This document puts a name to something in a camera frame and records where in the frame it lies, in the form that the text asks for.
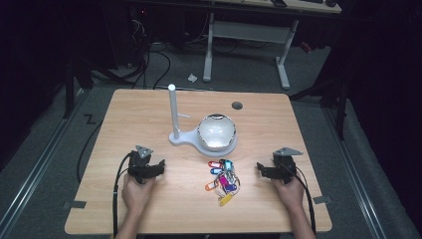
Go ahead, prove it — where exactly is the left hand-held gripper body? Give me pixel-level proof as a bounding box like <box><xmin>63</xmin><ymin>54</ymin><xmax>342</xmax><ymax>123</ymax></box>
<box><xmin>127</xmin><ymin>144</ymin><xmax>157</xmax><ymax>184</ymax></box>

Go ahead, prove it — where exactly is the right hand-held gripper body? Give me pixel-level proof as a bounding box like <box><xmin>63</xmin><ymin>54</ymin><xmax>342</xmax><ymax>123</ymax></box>
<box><xmin>270</xmin><ymin>146</ymin><xmax>304</xmax><ymax>185</ymax></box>

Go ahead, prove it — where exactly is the person's right hand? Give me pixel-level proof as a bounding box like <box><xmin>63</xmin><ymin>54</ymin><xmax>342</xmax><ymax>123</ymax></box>
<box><xmin>272</xmin><ymin>177</ymin><xmax>306</xmax><ymax>214</ymax></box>

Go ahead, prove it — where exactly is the person's left hand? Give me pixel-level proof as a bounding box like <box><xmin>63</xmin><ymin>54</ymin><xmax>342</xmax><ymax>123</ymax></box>
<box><xmin>120</xmin><ymin>173</ymin><xmax>157</xmax><ymax>214</ymax></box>

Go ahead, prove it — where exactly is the bunch of coloured key tags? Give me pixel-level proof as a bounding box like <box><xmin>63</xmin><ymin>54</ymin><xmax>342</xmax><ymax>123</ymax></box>
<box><xmin>204</xmin><ymin>158</ymin><xmax>242</xmax><ymax>207</ymax></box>

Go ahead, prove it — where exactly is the white stand with hook pole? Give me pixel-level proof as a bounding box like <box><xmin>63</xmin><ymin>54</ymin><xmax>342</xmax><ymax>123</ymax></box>
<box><xmin>167</xmin><ymin>84</ymin><xmax>239</xmax><ymax>158</ymax></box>

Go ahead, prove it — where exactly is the white glossy bowl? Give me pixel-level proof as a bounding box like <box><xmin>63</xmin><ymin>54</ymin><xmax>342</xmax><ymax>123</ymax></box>
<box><xmin>197</xmin><ymin>114</ymin><xmax>237</xmax><ymax>149</ymax></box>

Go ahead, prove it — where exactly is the black metal stand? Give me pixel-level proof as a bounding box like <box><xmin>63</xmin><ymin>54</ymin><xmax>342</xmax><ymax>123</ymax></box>
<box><xmin>62</xmin><ymin>49</ymin><xmax>95</xmax><ymax>120</ymax></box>
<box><xmin>288</xmin><ymin>56</ymin><xmax>351</xmax><ymax>141</ymax></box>

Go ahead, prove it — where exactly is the white-legged background desk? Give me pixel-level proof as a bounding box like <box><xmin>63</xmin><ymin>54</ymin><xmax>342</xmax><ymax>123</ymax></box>
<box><xmin>202</xmin><ymin>0</ymin><xmax>342</xmax><ymax>91</ymax></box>

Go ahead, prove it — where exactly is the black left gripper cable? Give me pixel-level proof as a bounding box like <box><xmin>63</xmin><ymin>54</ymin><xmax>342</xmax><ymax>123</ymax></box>
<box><xmin>111</xmin><ymin>151</ymin><xmax>133</xmax><ymax>238</ymax></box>

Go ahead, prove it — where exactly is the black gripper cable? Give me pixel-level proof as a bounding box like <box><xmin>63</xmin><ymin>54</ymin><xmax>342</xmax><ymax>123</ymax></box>
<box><xmin>111</xmin><ymin>151</ymin><xmax>133</xmax><ymax>238</ymax></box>
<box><xmin>293</xmin><ymin>164</ymin><xmax>317</xmax><ymax>235</ymax></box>

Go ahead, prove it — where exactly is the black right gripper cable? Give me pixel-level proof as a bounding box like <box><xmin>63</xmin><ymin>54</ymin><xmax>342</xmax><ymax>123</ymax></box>
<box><xmin>293</xmin><ymin>164</ymin><xmax>317</xmax><ymax>235</ymax></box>

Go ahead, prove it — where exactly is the black floor cable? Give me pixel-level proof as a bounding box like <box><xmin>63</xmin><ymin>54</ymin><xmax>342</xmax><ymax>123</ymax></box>
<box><xmin>76</xmin><ymin>119</ymin><xmax>105</xmax><ymax>184</ymax></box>

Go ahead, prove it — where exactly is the metal floor rail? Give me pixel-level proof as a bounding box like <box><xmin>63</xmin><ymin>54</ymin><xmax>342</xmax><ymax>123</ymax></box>
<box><xmin>0</xmin><ymin>88</ymin><xmax>90</xmax><ymax>235</ymax></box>
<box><xmin>322</xmin><ymin>107</ymin><xmax>390</xmax><ymax>239</ymax></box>

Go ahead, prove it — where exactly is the black cables bundle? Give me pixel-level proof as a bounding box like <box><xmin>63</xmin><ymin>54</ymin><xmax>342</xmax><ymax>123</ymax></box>
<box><xmin>130</xmin><ymin>18</ymin><xmax>172</xmax><ymax>90</ymax></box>

